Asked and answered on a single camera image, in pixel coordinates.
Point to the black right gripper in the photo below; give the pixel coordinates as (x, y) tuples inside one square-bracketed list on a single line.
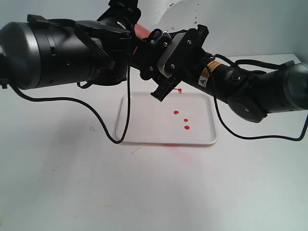
[(200, 70)]

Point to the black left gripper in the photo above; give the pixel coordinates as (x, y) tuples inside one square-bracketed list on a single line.
[(124, 11)]

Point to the red sauce squeeze bottle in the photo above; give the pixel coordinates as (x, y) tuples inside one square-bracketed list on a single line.
[(141, 31)]

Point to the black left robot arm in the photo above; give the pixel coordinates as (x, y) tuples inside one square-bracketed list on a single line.
[(49, 52)]

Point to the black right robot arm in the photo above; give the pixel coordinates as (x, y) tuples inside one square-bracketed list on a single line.
[(251, 88)]

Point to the white rectangular tray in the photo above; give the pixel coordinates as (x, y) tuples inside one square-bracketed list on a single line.
[(152, 121)]

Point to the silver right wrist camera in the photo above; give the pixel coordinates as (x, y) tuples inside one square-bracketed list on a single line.
[(182, 44)]

